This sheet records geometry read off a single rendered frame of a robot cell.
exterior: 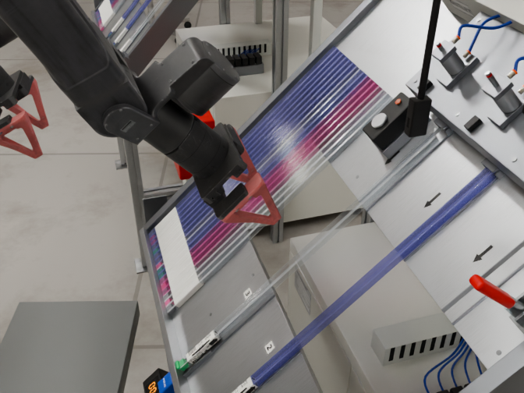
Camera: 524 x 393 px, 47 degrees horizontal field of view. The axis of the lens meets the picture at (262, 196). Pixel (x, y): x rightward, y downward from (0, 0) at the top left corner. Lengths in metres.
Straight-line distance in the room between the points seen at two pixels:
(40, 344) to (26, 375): 0.07
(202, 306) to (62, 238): 1.53
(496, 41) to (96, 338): 0.85
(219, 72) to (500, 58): 0.35
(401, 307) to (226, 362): 0.44
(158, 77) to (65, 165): 2.29
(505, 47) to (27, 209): 2.19
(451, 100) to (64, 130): 2.63
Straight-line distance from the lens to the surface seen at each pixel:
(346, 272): 1.27
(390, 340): 1.09
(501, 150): 0.70
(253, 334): 0.88
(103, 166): 2.86
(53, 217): 2.58
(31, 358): 1.20
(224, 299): 0.95
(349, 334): 1.15
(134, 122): 0.62
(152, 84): 0.65
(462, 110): 0.77
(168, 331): 1.00
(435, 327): 1.13
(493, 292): 0.59
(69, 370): 1.16
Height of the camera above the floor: 1.46
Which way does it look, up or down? 35 degrees down
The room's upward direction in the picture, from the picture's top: straight up
